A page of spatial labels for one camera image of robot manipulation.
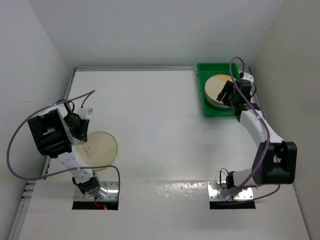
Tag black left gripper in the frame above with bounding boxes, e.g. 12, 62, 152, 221
64, 114, 90, 142

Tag yellow and cream plate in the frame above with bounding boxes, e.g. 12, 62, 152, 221
204, 74, 232, 101

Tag pink and cream plate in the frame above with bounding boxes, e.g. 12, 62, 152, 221
204, 96, 230, 110

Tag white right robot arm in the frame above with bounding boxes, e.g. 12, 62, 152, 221
217, 79, 298, 194

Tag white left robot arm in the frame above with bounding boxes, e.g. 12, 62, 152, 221
27, 103, 104, 199

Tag green plastic bin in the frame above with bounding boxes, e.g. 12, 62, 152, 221
196, 62, 240, 118

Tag white front cover panel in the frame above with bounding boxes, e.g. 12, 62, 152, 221
19, 180, 309, 240

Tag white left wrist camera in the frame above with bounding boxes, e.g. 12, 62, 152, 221
77, 107, 93, 119

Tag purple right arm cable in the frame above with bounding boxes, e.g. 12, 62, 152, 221
224, 56, 281, 203

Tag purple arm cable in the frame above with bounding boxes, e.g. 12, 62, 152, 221
6, 89, 121, 201
224, 56, 281, 203

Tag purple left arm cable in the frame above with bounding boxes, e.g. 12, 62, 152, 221
6, 89, 121, 201

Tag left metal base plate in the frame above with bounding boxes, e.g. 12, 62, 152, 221
73, 181, 119, 202

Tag metal base plate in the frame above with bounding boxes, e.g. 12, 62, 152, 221
207, 180, 254, 203
73, 181, 119, 202

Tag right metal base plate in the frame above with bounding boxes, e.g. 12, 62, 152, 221
207, 180, 254, 203

